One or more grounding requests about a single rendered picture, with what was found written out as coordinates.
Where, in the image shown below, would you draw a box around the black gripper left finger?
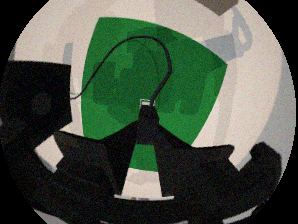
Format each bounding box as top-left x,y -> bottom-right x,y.
53,120 -> 138,196

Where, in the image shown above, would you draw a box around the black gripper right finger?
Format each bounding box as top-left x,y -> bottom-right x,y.
153,124 -> 234,197

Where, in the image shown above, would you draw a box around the green circuit board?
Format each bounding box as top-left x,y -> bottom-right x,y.
81,16 -> 227,145

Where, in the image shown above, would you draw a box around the black cable with plug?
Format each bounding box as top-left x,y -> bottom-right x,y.
64,36 -> 173,145

